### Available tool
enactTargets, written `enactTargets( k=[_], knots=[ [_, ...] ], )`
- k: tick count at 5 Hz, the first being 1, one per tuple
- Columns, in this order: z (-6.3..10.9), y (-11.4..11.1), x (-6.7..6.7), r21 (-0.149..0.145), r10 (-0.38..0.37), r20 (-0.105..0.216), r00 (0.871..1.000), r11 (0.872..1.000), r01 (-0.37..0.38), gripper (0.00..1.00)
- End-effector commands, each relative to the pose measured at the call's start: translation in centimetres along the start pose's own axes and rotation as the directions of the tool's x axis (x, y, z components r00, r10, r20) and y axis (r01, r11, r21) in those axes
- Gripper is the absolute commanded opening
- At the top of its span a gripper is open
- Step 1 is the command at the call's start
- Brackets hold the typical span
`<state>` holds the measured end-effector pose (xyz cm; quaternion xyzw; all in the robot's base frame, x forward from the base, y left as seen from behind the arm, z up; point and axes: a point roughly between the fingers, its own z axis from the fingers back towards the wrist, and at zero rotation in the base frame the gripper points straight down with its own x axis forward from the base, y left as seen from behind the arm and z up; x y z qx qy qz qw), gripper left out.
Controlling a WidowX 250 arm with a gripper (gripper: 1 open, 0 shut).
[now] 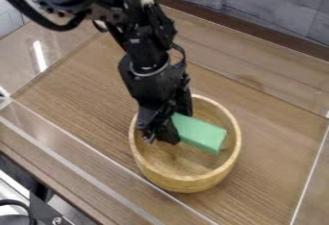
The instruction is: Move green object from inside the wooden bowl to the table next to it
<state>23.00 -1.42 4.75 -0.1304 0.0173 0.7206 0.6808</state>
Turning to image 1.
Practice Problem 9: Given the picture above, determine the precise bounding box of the clear acrylic enclosure wall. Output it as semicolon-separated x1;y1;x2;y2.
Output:
0;1;329;225

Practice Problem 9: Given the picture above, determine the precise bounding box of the light wooden bowl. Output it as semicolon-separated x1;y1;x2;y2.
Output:
129;94;243;193

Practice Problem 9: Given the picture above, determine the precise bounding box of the black metal clamp bracket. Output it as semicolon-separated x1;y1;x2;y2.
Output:
30;193;66;225

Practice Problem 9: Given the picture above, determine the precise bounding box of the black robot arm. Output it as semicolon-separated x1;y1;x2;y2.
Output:
7;0;193;144

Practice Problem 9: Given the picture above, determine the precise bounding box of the black cable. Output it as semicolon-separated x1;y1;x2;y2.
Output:
0;199;37;225

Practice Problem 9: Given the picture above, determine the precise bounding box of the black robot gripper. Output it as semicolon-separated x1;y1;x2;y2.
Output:
118;56;193;145

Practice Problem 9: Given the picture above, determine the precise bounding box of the green rectangular block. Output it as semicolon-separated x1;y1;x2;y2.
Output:
173;113;228;155

